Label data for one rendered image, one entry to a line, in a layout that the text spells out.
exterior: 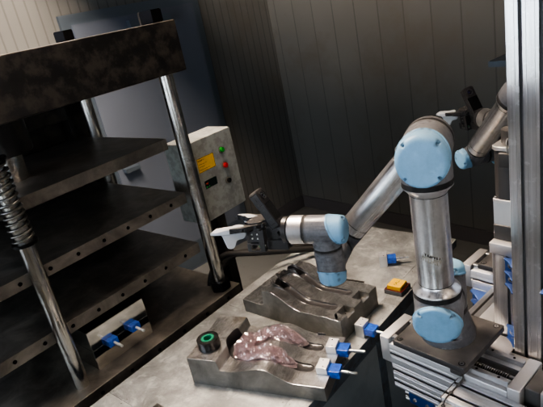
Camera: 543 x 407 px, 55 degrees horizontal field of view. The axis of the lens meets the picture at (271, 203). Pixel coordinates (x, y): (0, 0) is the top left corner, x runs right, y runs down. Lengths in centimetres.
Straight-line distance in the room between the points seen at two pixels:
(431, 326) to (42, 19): 326
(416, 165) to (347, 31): 330
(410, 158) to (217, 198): 156
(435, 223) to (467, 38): 270
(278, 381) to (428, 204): 86
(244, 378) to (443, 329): 77
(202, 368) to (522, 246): 111
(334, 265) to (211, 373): 74
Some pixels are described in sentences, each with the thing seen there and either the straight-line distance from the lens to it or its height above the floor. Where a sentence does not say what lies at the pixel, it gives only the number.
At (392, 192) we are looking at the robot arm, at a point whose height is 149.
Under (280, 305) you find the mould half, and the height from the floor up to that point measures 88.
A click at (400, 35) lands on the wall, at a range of 411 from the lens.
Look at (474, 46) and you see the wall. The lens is 382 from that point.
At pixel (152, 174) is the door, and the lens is 420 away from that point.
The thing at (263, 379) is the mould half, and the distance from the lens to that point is 182.
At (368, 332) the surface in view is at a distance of 198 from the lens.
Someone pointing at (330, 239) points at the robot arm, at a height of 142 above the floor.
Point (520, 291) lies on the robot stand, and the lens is 157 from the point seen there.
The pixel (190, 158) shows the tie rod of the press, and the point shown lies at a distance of 227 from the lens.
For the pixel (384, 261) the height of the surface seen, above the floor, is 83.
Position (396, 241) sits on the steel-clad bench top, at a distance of 264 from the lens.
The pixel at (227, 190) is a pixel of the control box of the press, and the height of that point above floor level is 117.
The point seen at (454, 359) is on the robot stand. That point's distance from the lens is 152.
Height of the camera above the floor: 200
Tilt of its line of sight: 21 degrees down
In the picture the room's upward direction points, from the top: 12 degrees counter-clockwise
